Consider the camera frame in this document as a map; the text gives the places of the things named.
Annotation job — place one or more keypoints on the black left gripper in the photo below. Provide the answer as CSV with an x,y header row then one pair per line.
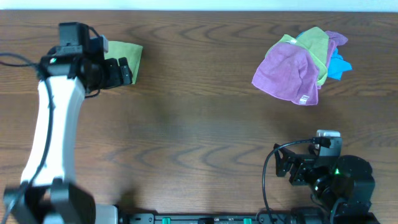
x,y
115,72

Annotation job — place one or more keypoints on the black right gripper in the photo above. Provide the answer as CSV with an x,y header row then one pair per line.
x,y
303,163

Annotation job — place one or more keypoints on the light green microfiber cloth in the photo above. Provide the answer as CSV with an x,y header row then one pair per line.
x,y
132,52

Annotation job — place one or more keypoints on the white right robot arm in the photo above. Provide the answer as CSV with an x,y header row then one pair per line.
x,y
343,185

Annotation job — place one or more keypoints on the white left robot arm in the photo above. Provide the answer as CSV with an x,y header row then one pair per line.
x,y
48,192

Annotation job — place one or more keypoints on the purple microfiber cloth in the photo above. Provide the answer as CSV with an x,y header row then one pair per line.
x,y
303,96

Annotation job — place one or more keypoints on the blue microfiber cloth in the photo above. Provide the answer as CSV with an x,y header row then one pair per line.
x,y
321,55

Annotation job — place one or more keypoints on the green cloth in pile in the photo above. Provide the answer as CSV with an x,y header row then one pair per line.
x,y
293,63

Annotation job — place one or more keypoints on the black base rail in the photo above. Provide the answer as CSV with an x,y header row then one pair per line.
x,y
295,217

